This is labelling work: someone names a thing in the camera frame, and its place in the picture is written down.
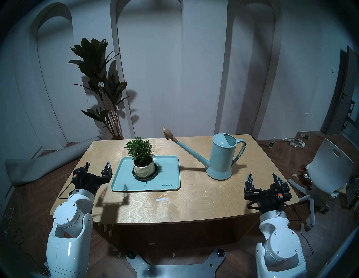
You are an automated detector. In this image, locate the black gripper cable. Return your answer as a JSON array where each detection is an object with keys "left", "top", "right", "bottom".
[
  {"left": 58, "top": 179, "right": 76, "bottom": 200},
  {"left": 282, "top": 202, "right": 303, "bottom": 222}
]

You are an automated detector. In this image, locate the light teal watering can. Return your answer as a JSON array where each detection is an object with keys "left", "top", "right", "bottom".
[{"left": 163, "top": 127, "right": 247, "bottom": 180}]

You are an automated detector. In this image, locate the black floor cable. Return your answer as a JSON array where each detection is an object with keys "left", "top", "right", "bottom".
[{"left": 297, "top": 221, "right": 314, "bottom": 260}]

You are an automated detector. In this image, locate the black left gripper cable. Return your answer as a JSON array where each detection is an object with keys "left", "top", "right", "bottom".
[{"left": 58, "top": 179, "right": 76, "bottom": 200}]

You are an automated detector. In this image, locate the white plastic chair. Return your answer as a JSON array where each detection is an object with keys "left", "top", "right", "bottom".
[{"left": 288, "top": 138, "right": 354, "bottom": 231}]

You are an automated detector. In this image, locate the teal rectangular tray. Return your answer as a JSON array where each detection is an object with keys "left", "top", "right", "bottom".
[{"left": 110, "top": 156, "right": 181, "bottom": 192}]

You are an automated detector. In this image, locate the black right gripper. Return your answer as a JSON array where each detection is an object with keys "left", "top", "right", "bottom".
[{"left": 243, "top": 172, "right": 292, "bottom": 215}]

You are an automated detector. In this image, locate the grey metal robot base plate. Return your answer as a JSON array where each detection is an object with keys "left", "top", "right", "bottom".
[{"left": 125, "top": 248, "right": 227, "bottom": 278}]

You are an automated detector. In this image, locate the tall dark leafy floor plant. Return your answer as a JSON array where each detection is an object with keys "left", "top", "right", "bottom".
[{"left": 67, "top": 38, "right": 129, "bottom": 140}]

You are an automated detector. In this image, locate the dark grey door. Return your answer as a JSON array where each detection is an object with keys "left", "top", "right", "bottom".
[{"left": 321, "top": 46, "right": 359, "bottom": 135}]

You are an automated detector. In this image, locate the black plant saucer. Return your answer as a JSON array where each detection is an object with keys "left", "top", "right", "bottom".
[{"left": 132, "top": 163, "right": 159, "bottom": 182}]

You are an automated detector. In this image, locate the black wire shelf rack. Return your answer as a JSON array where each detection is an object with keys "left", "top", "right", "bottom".
[{"left": 341, "top": 99, "right": 355, "bottom": 131}]

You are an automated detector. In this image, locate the pile of small floor clutter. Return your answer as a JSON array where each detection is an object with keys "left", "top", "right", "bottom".
[{"left": 283, "top": 137, "right": 306, "bottom": 148}]

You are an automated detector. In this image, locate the small shrub in cream pot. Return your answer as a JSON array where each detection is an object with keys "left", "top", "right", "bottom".
[{"left": 125, "top": 136, "right": 155, "bottom": 179}]

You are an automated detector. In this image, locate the rolled grey floor mat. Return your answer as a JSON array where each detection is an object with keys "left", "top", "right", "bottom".
[{"left": 5, "top": 136, "right": 101, "bottom": 187}]

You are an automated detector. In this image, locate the dark brown round object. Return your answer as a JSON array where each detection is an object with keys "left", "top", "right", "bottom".
[{"left": 301, "top": 165, "right": 313, "bottom": 187}]

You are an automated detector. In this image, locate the dark storage crate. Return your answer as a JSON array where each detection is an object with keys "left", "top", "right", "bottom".
[{"left": 346, "top": 176, "right": 359, "bottom": 209}]

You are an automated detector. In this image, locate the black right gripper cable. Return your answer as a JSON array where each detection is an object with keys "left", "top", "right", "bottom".
[{"left": 282, "top": 202, "right": 303, "bottom": 222}]

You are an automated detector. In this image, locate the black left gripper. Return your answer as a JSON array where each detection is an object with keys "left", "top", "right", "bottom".
[{"left": 70, "top": 161, "right": 113, "bottom": 198}]

